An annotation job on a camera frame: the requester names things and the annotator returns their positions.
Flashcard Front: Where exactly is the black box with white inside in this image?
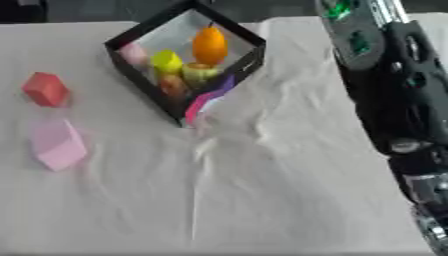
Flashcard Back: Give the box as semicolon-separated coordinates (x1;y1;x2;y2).
103;0;268;126

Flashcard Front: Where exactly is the magenta block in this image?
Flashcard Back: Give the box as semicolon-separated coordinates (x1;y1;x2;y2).
183;89;228;126

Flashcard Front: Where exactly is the purple block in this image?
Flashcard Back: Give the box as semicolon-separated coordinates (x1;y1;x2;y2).
217;74;238;96

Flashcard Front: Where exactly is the yellow-green toy cup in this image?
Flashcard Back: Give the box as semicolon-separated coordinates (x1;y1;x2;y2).
180;61;224;89

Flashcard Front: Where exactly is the orange block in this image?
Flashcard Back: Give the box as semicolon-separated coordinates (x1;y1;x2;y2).
157;73;193;102

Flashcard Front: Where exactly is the orange toy pear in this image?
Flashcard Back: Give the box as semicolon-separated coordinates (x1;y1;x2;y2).
190;22;231;67

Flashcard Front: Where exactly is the yellow block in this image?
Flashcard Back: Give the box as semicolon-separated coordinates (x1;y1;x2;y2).
148;49;186;75

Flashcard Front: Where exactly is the small pink block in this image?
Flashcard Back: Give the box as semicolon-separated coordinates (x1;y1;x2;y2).
117;42;151;68

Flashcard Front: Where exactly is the large pink block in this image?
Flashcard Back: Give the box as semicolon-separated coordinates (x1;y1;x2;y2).
28;118;90;173

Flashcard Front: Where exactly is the red cube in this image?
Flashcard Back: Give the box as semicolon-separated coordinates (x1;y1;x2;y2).
21;71;72;109

